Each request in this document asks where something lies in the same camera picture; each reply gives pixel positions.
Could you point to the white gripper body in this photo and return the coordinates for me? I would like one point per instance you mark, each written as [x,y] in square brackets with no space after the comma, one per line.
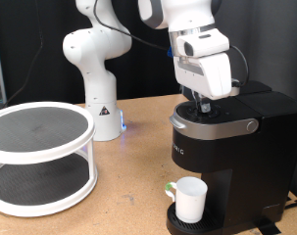
[207,71]

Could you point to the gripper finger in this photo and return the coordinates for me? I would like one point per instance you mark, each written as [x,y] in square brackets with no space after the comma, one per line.
[197,101]
[206,106]

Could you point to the black Keurig coffee machine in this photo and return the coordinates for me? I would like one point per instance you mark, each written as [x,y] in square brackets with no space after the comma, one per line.
[246,163]

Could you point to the white mug with green tape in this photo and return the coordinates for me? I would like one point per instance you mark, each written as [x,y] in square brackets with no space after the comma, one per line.
[190,202]

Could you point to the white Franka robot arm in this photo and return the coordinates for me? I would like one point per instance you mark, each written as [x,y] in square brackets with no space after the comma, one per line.
[99,81]

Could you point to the white two-tier turntable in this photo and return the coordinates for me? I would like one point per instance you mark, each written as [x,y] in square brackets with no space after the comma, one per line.
[40,153]

